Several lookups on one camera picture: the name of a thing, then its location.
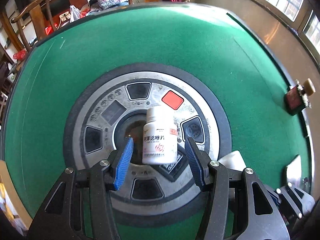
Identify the red plastic bag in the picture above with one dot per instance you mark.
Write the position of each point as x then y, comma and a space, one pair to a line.
20, 55

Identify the plain white carton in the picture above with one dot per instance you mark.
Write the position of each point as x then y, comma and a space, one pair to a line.
232, 160

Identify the white medicine bottle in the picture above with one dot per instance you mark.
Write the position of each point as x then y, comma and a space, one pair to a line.
158, 140

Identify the dark cylindrical motor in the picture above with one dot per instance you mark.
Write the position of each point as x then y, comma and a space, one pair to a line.
293, 100

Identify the white plastic bag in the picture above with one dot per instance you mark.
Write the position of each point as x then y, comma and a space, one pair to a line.
75, 13

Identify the cardboard box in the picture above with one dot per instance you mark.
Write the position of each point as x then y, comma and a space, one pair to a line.
3, 177

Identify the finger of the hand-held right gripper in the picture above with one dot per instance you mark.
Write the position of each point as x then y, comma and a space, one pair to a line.
303, 190
287, 200

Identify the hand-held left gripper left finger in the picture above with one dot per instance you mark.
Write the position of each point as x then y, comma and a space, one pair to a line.
123, 165

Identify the black smartphone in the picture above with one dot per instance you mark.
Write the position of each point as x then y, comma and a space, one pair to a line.
296, 172

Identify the round grey table control panel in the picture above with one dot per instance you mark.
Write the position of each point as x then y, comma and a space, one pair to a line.
100, 100

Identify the wooden armchair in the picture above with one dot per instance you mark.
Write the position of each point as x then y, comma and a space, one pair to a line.
32, 15

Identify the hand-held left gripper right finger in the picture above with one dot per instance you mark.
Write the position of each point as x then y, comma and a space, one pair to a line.
195, 165

